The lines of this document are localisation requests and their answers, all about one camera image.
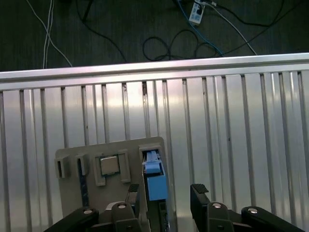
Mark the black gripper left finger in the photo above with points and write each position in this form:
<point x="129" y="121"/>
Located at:
<point x="128" y="217"/>

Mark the hard disk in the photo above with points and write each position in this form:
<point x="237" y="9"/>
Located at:
<point x="157" y="188"/>

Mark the white power strip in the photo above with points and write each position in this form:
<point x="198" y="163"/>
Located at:
<point x="196" y="14"/>

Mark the grey parts rack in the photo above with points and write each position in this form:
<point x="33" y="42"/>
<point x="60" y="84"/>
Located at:
<point x="116" y="147"/>

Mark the silver CPU chip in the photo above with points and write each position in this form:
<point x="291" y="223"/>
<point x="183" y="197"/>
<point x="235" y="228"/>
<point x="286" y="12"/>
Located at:
<point x="109" y="166"/>

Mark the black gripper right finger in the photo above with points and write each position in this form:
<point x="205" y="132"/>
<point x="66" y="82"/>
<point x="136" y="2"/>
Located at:
<point x="217" y="217"/>

